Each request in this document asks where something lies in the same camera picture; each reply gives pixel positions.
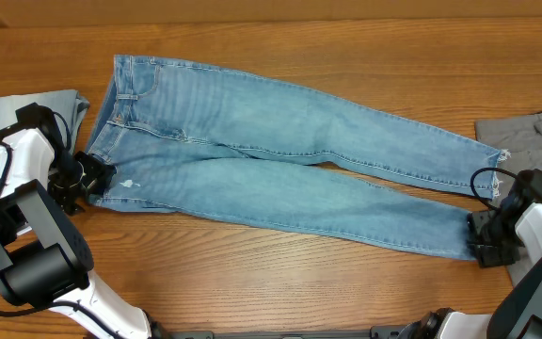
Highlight blue denim jeans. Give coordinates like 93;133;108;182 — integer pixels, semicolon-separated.
87;55;508;260

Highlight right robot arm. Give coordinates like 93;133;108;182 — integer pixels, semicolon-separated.
397;169;542;339

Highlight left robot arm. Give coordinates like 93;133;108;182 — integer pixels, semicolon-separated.
0;103;168;338

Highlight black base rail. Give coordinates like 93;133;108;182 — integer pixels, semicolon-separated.
167;326;411;339

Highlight grey trousers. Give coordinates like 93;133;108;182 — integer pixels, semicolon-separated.
475;113;542;284

